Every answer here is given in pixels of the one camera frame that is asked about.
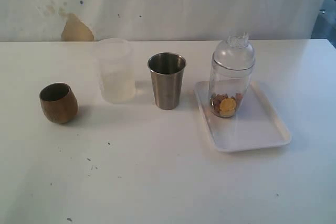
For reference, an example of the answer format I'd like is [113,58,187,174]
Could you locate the white rectangular tray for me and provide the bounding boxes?
[194,81,292,153]

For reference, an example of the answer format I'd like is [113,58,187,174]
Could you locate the clear plastic shaker jar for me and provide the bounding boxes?
[208,62,253,110]

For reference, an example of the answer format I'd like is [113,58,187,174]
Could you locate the clear dome shaker lid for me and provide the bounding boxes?
[213,33,255,71]

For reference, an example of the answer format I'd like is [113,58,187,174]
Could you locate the stainless steel tumbler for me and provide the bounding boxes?
[148,52,186,110]

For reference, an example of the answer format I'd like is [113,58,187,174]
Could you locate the coins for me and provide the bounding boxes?
[210,93,244,118]

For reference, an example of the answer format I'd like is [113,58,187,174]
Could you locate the brown wooden cup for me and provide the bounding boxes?
[39,83,79,124]

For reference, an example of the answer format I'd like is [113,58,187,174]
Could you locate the translucent frosted plastic cup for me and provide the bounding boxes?
[92,38,136,104]

